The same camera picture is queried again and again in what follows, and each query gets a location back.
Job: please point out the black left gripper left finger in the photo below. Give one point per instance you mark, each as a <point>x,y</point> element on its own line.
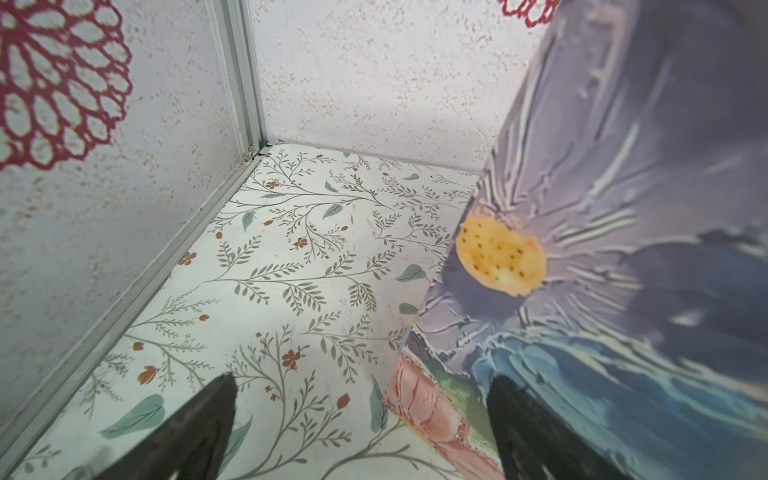
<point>191,444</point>

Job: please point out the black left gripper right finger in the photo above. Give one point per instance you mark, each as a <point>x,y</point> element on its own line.
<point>533,444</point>

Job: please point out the floral paper gift bag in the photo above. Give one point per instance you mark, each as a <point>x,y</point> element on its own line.
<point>613,258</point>

